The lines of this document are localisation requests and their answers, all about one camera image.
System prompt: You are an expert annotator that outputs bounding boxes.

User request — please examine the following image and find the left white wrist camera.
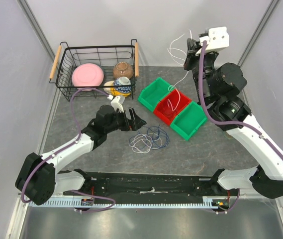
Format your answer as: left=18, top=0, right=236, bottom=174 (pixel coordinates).
left=107, top=95, right=125, bottom=113

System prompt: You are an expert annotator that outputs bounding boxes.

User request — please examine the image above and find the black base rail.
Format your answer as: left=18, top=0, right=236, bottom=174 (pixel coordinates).
left=63, top=169, right=239, bottom=203

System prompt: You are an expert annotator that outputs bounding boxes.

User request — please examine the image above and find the blue patterned bowl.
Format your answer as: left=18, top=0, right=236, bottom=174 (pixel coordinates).
left=113, top=76, right=132, bottom=94

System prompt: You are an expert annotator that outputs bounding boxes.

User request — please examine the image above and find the red plastic bin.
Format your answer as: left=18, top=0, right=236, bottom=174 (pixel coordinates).
left=154, top=89, right=191, bottom=126

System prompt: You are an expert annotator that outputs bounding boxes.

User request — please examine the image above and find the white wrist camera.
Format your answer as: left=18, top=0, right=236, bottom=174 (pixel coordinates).
left=199, top=26, right=230, bottom=52
left=107, top=95, right=125, bottom=113

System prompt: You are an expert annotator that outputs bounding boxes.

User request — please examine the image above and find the cream bowl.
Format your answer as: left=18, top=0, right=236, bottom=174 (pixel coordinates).
left=103, top=80, right=114, bottom=95

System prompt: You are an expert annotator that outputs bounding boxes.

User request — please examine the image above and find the pink plate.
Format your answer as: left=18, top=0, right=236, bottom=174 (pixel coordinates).
left=72, top=63, right=104, bottom=88

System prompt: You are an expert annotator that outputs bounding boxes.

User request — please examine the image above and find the brown ceramic bowl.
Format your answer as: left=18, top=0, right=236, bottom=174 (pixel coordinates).
left=113, top=62, right=134, bottom=79

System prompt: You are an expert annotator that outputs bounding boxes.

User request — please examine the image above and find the far green plastic bin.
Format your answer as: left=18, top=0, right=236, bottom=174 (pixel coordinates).
left=138, top=77, right=171, bottom=112

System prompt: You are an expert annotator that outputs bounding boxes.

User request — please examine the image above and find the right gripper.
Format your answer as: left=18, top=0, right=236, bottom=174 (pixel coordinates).
left=185, top=38, right=219, bottom=103

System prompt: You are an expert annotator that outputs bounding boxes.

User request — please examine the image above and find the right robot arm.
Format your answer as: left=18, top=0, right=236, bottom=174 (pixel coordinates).
left=184, top=38, right=283, bottom=199

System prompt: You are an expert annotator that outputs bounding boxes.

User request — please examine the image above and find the red wire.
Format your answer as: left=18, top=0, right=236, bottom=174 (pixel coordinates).
left=161, top=104, right=179, bottom=120

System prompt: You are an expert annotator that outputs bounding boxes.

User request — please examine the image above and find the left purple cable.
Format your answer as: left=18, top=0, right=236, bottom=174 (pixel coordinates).
left=20, top=87, right=117, bottom=214

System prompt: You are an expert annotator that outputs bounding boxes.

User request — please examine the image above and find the yellow bowl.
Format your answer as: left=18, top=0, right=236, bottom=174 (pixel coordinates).
left=110, top=88, right=131, bottom=97

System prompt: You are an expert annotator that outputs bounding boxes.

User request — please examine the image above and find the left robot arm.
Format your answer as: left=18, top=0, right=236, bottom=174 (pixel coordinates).
left=15, top=105, right=146, bottom=205

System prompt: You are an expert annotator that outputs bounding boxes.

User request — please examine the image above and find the near green plastic bin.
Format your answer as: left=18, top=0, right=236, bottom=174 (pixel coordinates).
left=170, top=102, right=207, bottom=141

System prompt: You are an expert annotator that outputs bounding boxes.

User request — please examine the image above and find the green plastic bin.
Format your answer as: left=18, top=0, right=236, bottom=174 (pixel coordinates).
left=170, top=102, right=207, bottom=141
left=138, top=77, right=171, bottom=112

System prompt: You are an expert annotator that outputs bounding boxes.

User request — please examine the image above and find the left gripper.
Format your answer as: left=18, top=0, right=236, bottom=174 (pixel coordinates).
left=105, top=108, right=146, bottom=134

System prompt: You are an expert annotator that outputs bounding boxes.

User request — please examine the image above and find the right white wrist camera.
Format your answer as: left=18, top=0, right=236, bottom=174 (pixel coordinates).
left=199, top=26, right=230, bottom=52

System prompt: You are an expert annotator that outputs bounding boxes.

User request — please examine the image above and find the black wire basket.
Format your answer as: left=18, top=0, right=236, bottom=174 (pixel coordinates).
left=49, top=39, right=139, bottom=101

